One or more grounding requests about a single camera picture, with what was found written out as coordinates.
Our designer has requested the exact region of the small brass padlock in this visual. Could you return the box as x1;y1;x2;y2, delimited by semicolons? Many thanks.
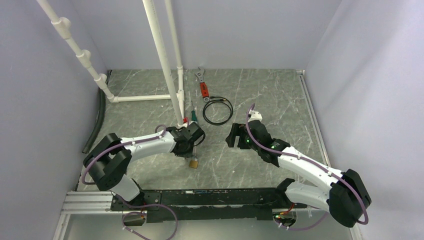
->
188;158;199;169

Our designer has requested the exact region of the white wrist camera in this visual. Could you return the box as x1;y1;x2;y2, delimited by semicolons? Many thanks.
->
180;117;192;128
247;110;263;123

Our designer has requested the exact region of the coiled black cable right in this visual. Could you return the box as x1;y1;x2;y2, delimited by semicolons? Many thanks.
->
202;96;234;126

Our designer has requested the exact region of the green handle screwdriver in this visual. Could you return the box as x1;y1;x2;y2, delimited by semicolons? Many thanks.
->
190;100;198;123

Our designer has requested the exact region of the aluminium rail right edge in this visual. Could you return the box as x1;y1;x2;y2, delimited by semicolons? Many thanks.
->
295;68;365;240

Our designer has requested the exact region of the red handle adjustable wrench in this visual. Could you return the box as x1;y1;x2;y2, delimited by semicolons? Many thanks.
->
195;66;210;103

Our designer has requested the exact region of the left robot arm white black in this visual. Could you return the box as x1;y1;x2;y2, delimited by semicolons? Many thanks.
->
80;122;206;210

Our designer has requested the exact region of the white pvc pipe frame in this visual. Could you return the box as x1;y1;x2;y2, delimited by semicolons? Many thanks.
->
37;0;187;127

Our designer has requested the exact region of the black foam tube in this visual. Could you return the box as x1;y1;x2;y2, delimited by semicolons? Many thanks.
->
81;88;106;154

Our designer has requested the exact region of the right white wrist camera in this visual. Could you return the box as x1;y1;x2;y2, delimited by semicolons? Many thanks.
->
247;110;263;123

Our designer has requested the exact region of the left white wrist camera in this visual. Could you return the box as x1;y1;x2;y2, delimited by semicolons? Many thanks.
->
180;117;192;128

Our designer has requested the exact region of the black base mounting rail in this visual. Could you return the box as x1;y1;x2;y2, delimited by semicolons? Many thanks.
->
110;178;294;223

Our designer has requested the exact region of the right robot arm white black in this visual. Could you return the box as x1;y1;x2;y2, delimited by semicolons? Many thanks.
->
225;120;372;228

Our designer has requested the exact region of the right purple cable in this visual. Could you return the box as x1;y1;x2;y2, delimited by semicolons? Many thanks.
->
245;103;369;232

